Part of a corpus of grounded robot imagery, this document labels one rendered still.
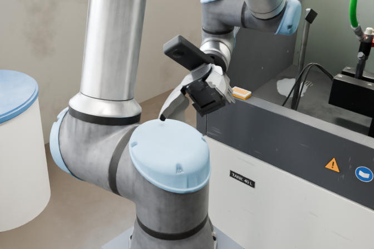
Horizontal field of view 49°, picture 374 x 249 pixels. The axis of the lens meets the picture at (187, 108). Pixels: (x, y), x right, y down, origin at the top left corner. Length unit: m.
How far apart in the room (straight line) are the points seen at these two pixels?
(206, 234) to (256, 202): 0.55
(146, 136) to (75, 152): 0.12
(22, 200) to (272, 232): 1.23
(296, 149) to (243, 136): 0.15
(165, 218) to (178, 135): 0.12
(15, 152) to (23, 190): 0.22
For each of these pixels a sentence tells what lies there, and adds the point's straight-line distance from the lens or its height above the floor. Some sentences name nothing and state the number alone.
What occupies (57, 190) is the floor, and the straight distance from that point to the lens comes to 2.29.
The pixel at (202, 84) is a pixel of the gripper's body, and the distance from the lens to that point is 0.79.
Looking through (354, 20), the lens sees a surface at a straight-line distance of 0.98.
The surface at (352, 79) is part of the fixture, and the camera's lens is 1.17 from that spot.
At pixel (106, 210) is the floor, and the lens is 2.12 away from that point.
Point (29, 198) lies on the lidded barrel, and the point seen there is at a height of 0.13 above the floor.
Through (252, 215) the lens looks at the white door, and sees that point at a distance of 1.26.
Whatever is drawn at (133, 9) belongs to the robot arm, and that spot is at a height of 1.29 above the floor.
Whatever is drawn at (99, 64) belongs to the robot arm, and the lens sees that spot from 0.62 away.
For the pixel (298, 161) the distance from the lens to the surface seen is 1.06.
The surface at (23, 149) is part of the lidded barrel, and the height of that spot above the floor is 0.41.
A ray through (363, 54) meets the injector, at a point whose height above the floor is 1.05.
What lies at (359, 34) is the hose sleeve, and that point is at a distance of 1.05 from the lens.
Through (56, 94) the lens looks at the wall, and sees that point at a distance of 2.55.
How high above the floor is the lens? 1.47
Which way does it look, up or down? 31 degrees down
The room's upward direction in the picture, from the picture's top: straight up
